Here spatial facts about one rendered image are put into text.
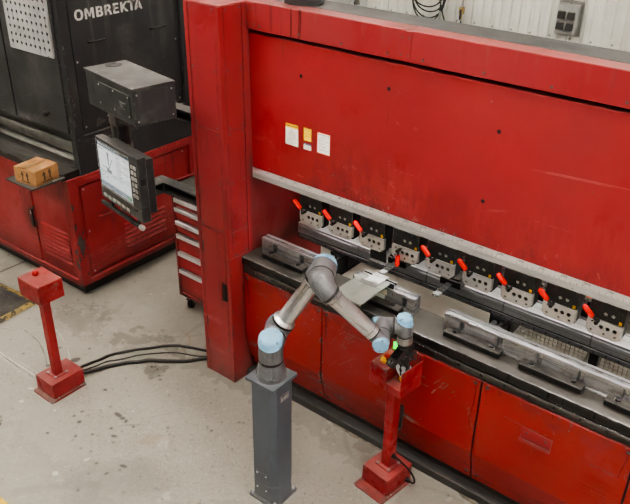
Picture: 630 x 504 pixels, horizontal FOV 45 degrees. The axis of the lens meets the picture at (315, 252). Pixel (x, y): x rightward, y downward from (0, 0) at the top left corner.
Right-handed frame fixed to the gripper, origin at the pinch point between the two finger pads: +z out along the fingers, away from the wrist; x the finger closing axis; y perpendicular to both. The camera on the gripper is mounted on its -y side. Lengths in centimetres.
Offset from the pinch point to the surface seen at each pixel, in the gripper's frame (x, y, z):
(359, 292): 38.3, 12.0, -25.0
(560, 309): -55, 40, -46
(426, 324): 8.0, 28.7, -11.0
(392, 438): 2.3, -3.0, 41.8
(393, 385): 0.7, -4.7, 3.2
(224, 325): 130, -11, 32
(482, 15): 265, 433, -34
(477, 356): -25.3, 25.5, -11.3
